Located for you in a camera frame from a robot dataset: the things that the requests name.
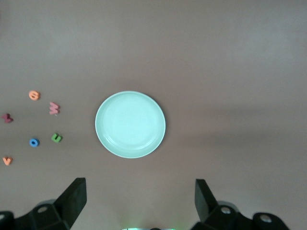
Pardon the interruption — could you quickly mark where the pink foam letter W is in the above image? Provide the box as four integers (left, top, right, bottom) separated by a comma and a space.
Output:
48, 101, 61, 116

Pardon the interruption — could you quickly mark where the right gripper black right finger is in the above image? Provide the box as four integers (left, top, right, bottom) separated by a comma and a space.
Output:
189, 179, 291, 230

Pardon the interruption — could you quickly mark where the green foam letter U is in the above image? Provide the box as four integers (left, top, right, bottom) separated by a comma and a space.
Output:
50, 133, 63, 144

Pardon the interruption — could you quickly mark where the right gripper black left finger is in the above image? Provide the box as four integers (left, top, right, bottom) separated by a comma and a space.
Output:
14, 177, 87, 230

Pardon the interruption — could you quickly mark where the pale green plate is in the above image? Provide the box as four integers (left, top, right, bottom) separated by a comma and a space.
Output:
94, 91, 166, 159

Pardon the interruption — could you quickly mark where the dark red foam letter Z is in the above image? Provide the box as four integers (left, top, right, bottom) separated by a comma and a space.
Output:
1, 113, 14, 124

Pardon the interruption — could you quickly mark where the orange foam number nine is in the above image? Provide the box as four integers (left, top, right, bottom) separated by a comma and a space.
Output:
28, 90, 41, 101

